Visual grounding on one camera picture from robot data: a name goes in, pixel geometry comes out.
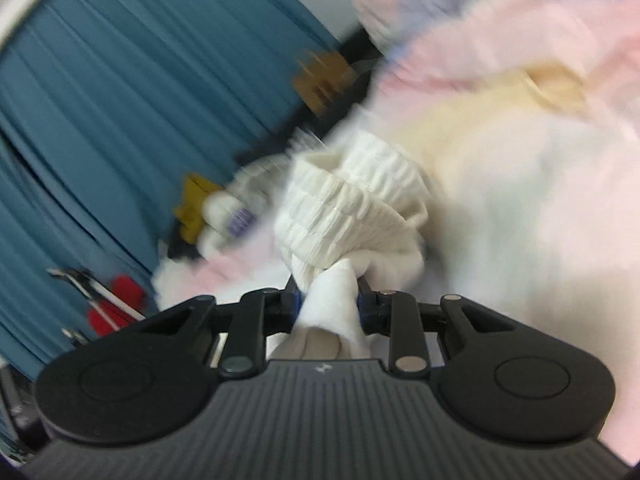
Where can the blue curtain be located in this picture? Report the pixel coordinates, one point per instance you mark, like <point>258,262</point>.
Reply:
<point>105,106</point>

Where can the white garment with striped trim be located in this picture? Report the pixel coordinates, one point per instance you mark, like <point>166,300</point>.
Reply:
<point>534,214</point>

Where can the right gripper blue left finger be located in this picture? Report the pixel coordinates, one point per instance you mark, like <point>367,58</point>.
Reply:
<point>256,316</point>

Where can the white puffy jacket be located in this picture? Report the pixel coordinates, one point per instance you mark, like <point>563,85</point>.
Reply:
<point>236,237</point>

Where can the red cloth on chair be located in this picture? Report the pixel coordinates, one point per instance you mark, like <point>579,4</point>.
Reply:
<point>116,305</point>

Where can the brown cardboard box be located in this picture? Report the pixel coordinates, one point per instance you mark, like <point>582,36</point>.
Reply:
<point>322,77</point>

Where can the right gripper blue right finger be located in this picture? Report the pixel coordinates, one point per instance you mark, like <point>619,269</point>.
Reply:
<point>397,316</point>

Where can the silver tripod stand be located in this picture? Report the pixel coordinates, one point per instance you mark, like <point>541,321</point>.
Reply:
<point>78,279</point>

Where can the pastel pink blue bed quilt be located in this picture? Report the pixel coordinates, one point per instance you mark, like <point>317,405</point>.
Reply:
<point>577,58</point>

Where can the mustard yellow garment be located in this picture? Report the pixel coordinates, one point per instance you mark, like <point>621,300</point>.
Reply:
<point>195,190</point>

